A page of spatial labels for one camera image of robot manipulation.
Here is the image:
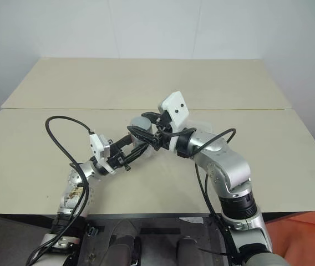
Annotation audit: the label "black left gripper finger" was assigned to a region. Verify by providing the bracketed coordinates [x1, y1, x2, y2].
[122, 143, 150, 165]
[109, 134, 134, 152]

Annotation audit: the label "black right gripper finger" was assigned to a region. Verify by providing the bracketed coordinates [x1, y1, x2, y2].
[126, 126, 159, 145]
[141, 111, 161, 123]

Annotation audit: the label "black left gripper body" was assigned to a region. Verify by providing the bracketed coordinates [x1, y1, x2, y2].
[107, 143, 132, 173]

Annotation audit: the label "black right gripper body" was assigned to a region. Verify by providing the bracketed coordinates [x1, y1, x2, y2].
[152, 110, 175, 152]

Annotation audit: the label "orange sheet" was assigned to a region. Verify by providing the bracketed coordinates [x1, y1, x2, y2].
[265, 212, 315, 266]

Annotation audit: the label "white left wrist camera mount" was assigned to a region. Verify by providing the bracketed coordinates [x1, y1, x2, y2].
[89, 134, 116, 175]

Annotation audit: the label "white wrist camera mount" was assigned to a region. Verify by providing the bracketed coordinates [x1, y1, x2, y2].
[89, 134, 116, 175]
[157, 90, 190, 153]

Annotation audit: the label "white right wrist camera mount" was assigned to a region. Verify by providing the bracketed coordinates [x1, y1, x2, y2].
[157, 90, 190, 153]

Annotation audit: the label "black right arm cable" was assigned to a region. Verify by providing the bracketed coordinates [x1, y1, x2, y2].
[157, 127, 237, 266]

